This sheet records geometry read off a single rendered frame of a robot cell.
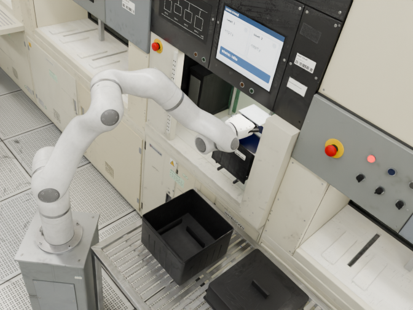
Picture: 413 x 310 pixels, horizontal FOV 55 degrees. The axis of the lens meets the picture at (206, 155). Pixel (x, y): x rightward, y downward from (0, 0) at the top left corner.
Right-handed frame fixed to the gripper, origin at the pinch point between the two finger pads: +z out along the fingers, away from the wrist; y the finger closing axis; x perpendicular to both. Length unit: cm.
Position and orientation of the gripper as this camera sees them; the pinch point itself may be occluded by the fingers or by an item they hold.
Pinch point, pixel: (254, 119)
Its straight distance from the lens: 170.3
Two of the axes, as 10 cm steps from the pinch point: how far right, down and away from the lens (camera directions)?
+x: 1.5, -7.4, -6.6
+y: 6.7, 5.6, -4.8
